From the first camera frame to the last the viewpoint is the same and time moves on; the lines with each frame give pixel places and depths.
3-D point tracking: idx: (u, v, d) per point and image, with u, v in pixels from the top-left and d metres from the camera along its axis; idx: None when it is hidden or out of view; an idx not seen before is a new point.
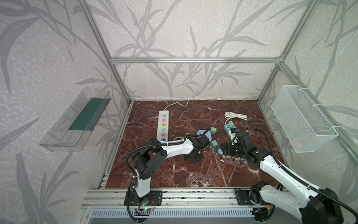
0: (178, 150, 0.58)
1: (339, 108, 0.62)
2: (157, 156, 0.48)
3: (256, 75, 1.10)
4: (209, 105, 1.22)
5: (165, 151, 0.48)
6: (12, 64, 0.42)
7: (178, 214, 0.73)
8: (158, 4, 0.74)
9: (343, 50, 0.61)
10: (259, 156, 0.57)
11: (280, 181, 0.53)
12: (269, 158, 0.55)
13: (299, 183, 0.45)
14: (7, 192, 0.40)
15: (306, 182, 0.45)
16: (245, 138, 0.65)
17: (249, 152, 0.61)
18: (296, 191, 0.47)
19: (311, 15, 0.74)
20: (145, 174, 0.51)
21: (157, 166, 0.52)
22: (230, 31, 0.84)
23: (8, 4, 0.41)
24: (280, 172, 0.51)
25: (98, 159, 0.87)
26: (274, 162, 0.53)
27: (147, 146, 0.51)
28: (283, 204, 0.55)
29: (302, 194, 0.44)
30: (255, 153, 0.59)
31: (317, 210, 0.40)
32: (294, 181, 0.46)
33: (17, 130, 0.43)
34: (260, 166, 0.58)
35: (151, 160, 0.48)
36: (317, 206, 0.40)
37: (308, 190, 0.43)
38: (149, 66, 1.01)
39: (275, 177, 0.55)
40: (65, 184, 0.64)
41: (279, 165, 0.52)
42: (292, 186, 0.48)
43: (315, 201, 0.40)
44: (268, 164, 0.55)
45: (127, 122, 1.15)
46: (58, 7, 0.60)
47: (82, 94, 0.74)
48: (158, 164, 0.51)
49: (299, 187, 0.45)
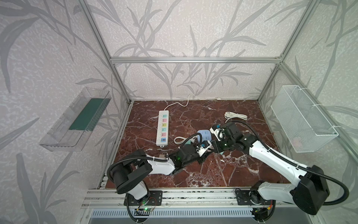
0: (161, 168, 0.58)
1: (339, 108, 0.62)
2: (141, 169, 0.45)
3: (256, 75, 1.10)
4: (209, 105, 1.22)
5: (149, 165, 0.46)
6: (13, 64, 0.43)
7: (178, 214, 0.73)
8: (158, 4, 0.74)
9: (343, 50, 0.61)
10: (248, 142, 0.56)
11: (269, 164, 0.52)
12: (258, 143, 0.55)
13: (288, 164, 0.46)
14: (7, 192, 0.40)
15: (295, 163, 0.46)
16: (231, 128, 0.64)
17: (237, 141, 0.60)
18: (285, 172, 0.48)
19: (311, 15, 0.74)
20: (122, 190, 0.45)
21: (139, 180, 0.56)
22: (230, 31, 0.84)
23: (8, 4, 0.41)
24: (270, 157, 0.51)
25: (98, 159, 0.87)
26: (262, 146, 0.53)
27: (129, 158, 0.48)
28: (278, 195, 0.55)
29: (293, 176, 0.45)
30: (243, 140, 0.58)
31: (308, 189, 0.41)
32: (284, 163, 0.47)
33: (17, 130, 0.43)
34: (249, 152, 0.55)
35: (134, 172, 0.45)
36: (308, 184, 0.41)
37: (297, 170, 0.44)
38: (149, 66, 1.01)
39: (265, 162, 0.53)
40: (65, 184, 0.64)
41: (268, 150, 0.52)
42: (282, 169, 0.49)
43: (305, 180, 0.41)
44: (257, 150, 0.55)
45: (127, 122, 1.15)
46: (58, 6, 0.60)
47: (83, 94, 0.74)
48: (141, 178, 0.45)
49: (288, 169, 0.46)
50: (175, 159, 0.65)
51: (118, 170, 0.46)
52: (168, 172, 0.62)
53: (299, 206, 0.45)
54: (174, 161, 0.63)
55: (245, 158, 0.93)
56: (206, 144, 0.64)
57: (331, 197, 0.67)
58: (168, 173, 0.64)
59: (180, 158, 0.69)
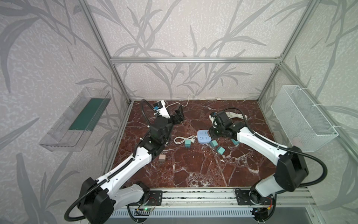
0: (128, 172, 0.48)
1: (339, 108, 0.62)
2: (97, 203, 0.40)
3: (256, 75, 1.10)
4: (209, 105, 1.22)
5: (104, 195, 0.39)
6: (12, 64, 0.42)
7: (178, 214, 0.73)
8: (158, 4, 0.74)
9: (343, 50, 0.61)
10: (236, 128, 0.60)
11: (254, 147, 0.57)
12: (244, 129, 0.58)
13: (270, 145, 0.49)
14: (7, 192, 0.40)
15: (276, 143, 0.49)
16: (222, 116, 0.68)
17: (226, 128, 0.63)
18: (268, 153, 0.51)
19: (311, 15, 0.74)
20: (100, 220, 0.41)
21: (106, 209, 0.42)
22: (230, 31, 0.84)
23: (8, 4, 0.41)
24: (254, 139, 0.54)
25: (98, 159, 0.87)
26: (249, 131, 0.57)
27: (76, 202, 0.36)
28: (270, 185, 0.58)
29: (274, 156, 0.48)
30: (232, 127, 0.62)
31: (286, 166, 0.44)
32: (266, 144, 0.50)
33: (16, 130, 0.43)
34: (237, 138, 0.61)
35: (93, 209, 0.41)
36: (286, 162, 0.44)
37: (278, 150, 0.47)
38: (149, 66, 1.01)
39: (251, 146, 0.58)
40: (65, 184, 0.64)
41: (253, 134, 0.55)
42: (265, 150, 0.52)
43: (284, 159, 0.44)
44: (244, 135, 0.58)
45: (127, 122, 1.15)
46: (58, 6, 0.60)
47: (83, 94, 0.74)
48: (104, 208, 0.41)
49: (270, 149, 0.49)
50: (149, 142, 0.55)
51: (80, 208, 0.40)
52: (148, 154, 0.53)
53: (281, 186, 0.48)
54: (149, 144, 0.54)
55: (245, 158, 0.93)
56: (160, 106, 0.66)
57: (330, 197, 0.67)
58: (150, 156, 0.54)
59: (154, 135, 0.61)
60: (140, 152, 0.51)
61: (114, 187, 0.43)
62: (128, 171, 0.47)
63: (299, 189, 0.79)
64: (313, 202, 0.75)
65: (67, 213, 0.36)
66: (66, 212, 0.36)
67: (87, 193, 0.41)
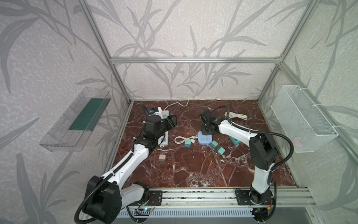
0: (132, 165, 0.50)
1: (339, 108, 0.62)
2: (107, 194, 0.40)
3: (256, 75, 1.10)
4: (209, 105, 1.22)
5: (114, 184, 0.41)
6: (12, 64, 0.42)
7: (178, 214, 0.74)
8: (158, 4, 0.74)
9: (343, 50, 0.61)
10: (216, 121, 0.69)
11: (234, 136, 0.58)
12: (224, 121, 0.66)
13: (244, 131, 0.56)
14: (7, 192, 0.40)
15: (248, 128, 0.56)
16: (205, 114, 0.78)
17: (210, 122, 0.72)
18: (243, 138, 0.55)
19: (311, 15, 0.74)
20: (111, 217, 0.42)
21: (116, 200, 0.42)
22: (230, 31, 0.84)
23: (7, 4, 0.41)
24: (232, 129, 0.63)
25: (98, 159, 0.87)
26: (228, 122, 0.64)
27: (85, 200, 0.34)
28: (258, 175, 0.62)
29: (246, 138, 0.56)
30: (214, 121, 0.70)
31: (256, 145, 0.51)
32: (240, 130, 0.58)
33: (17, 130, 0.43)
34: (220, 130, 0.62)
35: (105, 203, 0.41)
36: (256, 142, 0.50)
37: (250, 134, 0.53)
38: (149, 66, 1.01)
39: (231, 136, 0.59)
40: (65, 184, 0.64)
41: (231, 123, 0.63)
42: (240, 136, 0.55)
43: (254, 139, 0.50)
44: (223, 126, 0.67)
45: (127, 122, 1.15)
46: (58, 6, 0.60)
47: (83, 94, 0.74)
48: (114, 199, 0.41)
49: (244, 134, 0.57)
50: (144, 138, 0.59)
51: (87, 211, 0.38)
52: (146, 148, 0.56)
53: (260, 168, 0.58)
54: (144, 140, 0.58)
55: (245, 158, 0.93)
56: (157, 110, 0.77)
57: (331, 197, 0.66)
58: (147, 150, 0.57)
59: (149, 131, 0.63)
60: (138, 148, 0.54)
61: (121, 179, 0.44)
62: (131, 165, 0.49)
63: (299, 189, 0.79)
64: (313, 202, 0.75)
65: (77, 218, 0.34)
66: (75, 217, 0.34)
67: (93, 191, 0.41)
